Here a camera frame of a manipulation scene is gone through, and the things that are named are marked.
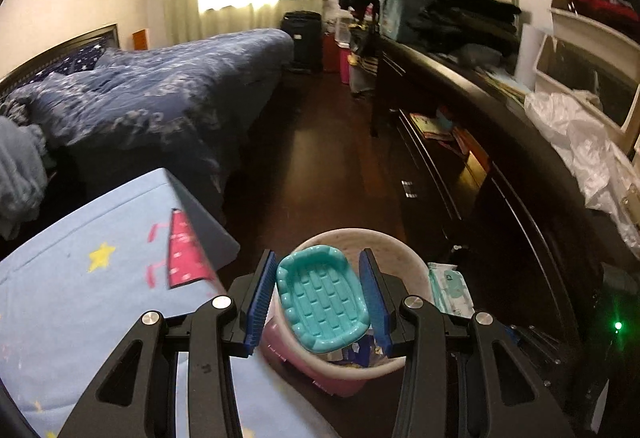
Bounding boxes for dark wooden headboard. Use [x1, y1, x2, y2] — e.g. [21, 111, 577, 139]
[0, 22, 121, 91]

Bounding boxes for white storage bins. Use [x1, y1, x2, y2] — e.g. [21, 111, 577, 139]
[534, 0, 640, 151]

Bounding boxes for dark blue snack bag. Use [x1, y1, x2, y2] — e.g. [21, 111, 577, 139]
[345, 333, 376, 366]

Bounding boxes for dark wooden dresser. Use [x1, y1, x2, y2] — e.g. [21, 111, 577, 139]
[370, 30, 640, 438]

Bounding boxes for pink plastic container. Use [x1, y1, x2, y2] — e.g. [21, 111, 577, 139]
[340, 45, 355, 86]

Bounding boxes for pink white waste bin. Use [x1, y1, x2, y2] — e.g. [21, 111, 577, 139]
[257, 228, 426, 399]

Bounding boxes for bed with blue duvet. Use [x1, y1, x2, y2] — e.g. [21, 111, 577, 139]
[0, 28, 296, 203]

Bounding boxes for black suitcase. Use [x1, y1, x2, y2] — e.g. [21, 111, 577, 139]
[280, 10, 323, 73]

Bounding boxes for blue star-printed blanket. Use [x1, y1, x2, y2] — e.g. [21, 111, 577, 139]
[0, 168, 331, 438]

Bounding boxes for light blue fleece blanket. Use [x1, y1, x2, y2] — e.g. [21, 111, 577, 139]
[0, 115, 51, 239]

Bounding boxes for green white wet wipes packet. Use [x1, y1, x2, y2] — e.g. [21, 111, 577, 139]
[427, 263, 474, 319]

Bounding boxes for white plastic bag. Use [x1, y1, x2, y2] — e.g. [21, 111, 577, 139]
[524, 90, 640, 261]

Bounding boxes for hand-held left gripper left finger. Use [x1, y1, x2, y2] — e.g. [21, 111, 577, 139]
[57, 249, 278, 438]

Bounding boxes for teal plastic soap dish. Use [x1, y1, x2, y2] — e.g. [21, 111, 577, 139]
[276, 245, 372, 354]

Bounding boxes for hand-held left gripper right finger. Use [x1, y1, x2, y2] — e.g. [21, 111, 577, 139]
[357, 248, 576, 438]

